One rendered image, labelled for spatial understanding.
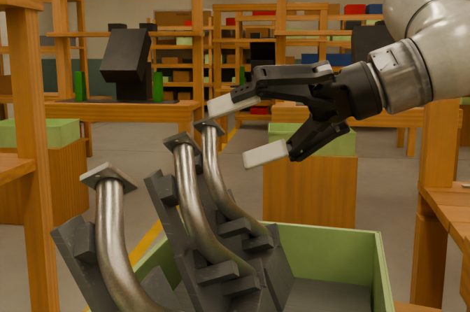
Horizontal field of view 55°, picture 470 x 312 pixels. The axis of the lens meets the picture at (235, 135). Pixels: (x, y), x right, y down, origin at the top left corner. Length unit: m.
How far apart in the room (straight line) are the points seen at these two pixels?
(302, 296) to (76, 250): 0.54
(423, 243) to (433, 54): 1.17
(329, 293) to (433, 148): 0.80
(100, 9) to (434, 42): 11.73
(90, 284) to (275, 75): 0.31
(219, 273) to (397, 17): 0.45
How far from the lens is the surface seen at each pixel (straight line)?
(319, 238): 0.97
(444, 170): 1.63
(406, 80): 0.59
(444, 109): 1.60
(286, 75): 0.56
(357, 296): 0.96
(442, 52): 0.60
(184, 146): 0.65
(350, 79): 0.60
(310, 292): 0.95
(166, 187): 0.63
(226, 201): 0.79
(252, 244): 0.90
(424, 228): 1.68
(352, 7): 8.17
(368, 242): 0.97
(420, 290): 1.77
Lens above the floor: 1.31
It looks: 10 degrees down
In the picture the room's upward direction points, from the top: straight up
